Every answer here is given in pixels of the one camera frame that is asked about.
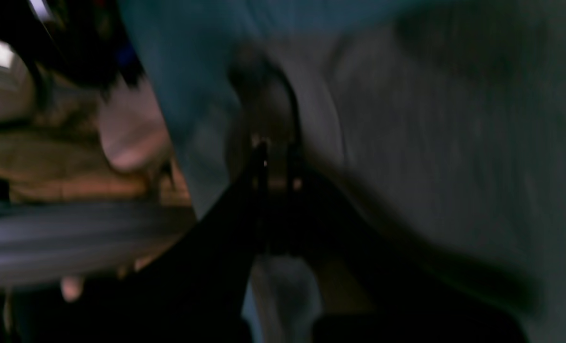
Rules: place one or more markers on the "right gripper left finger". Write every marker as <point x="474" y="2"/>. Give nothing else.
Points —
<point x="193" y="293"/>

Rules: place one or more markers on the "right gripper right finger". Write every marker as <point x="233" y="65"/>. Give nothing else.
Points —
<point x="421" y="293"/>

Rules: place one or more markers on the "dark grey T-shirt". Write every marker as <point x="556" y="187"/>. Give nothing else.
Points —
<point x="445" y="122"/>

